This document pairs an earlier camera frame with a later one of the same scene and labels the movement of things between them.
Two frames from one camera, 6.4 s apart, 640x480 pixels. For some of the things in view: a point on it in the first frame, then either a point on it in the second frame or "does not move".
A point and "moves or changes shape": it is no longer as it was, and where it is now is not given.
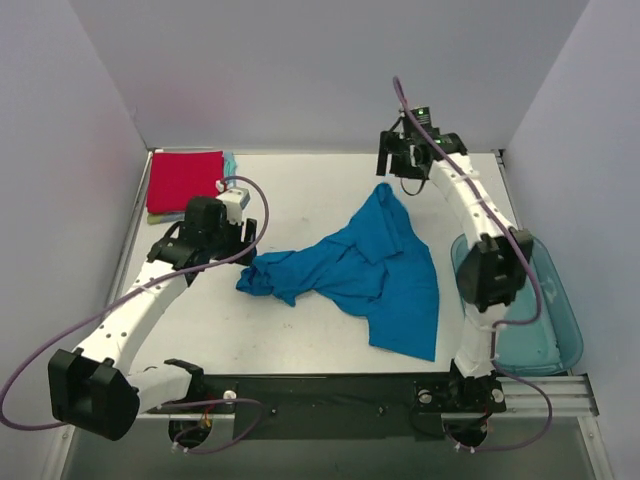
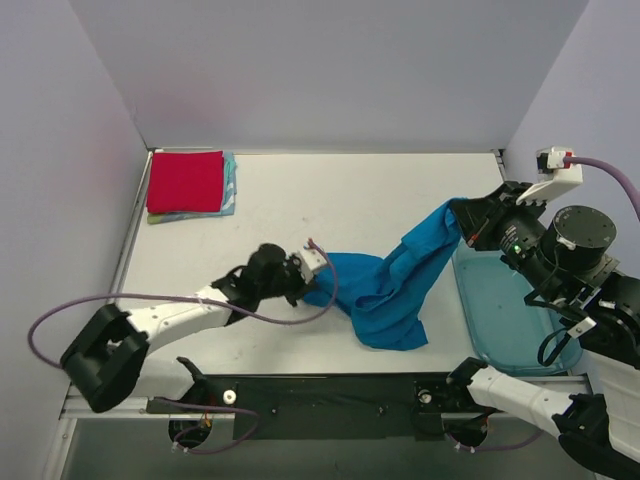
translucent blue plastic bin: (539, 333) does not move
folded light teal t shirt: (230, 171) does not move
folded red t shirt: (175, 178) does not move
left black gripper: (242, 239) -> (293, 282)
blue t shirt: (374, 264) moves or changes shape
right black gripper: (392, 154) -> (486, 220)
